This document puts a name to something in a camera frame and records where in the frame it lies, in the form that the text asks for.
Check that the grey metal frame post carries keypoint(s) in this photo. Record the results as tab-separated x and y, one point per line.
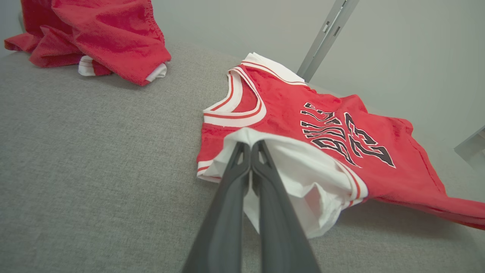
326	38

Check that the red basketball jersey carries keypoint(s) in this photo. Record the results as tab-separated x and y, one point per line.
288	110

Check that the red shorts with white stripes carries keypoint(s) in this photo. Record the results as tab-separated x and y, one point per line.
110	34

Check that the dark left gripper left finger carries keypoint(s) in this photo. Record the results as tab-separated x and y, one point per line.
223	220

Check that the grey metal frame bar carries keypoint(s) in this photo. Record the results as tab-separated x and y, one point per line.
473	148

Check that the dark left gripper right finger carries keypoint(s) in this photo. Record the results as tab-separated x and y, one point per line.
278	227

